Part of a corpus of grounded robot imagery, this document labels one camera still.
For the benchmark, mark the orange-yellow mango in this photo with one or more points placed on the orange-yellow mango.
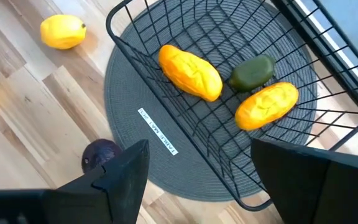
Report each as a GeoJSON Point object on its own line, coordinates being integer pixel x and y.
{"type": "Point", "coordinates": [188, 73]}
{"type": "Point", "coordinates": [266, 105]}

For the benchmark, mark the dark purple round fruit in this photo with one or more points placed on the dark purple round fruit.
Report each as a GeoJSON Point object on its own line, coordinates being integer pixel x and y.
{"type": "Point", "coordinates": [96, 152]}

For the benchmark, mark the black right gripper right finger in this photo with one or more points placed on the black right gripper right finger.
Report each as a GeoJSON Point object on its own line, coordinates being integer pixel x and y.
{"type": "Point", "coordinates": [322, 193]}

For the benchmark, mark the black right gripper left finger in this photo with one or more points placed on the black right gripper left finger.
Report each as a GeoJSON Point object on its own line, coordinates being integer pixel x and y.
{"type": "Point", "coordinates": [73, 205]}

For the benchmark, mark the grey round woven table mat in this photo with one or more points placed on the grey round woven table mat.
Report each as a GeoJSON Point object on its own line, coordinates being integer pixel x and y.
{"type": "Point", "coordinates": [135, 93]}

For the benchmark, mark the dark green avocado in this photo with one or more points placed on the dark green avocado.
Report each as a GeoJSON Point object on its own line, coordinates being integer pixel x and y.
{"type": "Point", "coordinates": [252, 73]}

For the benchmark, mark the yellow lemon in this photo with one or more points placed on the yellow lemon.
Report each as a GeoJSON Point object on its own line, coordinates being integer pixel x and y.
{"type": "Point", "coordinates": [62, 31]}

